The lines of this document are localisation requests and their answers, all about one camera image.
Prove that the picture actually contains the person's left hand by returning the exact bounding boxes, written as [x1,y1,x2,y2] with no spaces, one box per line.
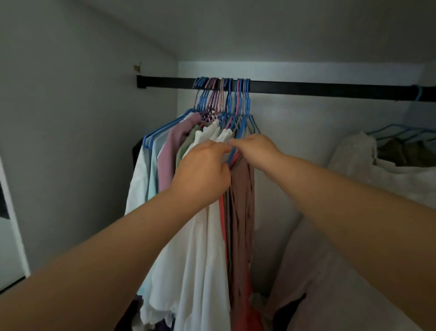
[169,140,232,207]

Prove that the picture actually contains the person's right hand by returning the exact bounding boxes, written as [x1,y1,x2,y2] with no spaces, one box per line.
[228,134,283,181]

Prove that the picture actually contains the blue plastic hanger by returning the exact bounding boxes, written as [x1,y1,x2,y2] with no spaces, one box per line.
[226,114,253,167]
[366,84,436,144]

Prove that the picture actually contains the clothes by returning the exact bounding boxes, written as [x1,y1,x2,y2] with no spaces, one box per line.
[114,112,236,331]

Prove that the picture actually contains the person's right forearm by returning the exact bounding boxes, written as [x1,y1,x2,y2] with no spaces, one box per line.
[265,151,436,331]

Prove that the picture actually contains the person's left forearm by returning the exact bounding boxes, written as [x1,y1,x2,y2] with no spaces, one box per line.
[0,187,208,331]

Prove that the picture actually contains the black clothes rail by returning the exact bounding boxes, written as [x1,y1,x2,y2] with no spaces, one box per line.
[136,75,436,102]

